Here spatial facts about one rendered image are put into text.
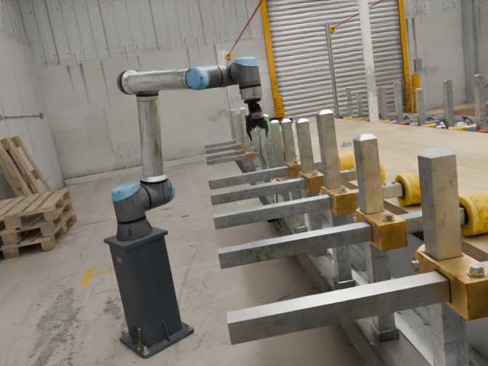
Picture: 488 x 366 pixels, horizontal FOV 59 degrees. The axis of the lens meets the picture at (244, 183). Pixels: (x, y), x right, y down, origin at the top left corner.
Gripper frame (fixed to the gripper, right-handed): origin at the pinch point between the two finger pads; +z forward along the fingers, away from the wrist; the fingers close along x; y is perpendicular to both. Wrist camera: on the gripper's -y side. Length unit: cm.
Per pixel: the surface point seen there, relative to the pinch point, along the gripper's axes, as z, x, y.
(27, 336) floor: 101, 150, 81
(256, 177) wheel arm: 6.7, 6.3, -28.0
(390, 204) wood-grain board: 11, -22, -72
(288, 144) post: -2.6, -7.3, -24.2
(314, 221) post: 20, -7, -49
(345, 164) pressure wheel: 7.1, -25.1, -30.5
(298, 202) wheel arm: 5, 3, -78
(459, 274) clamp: 4, -6, -129
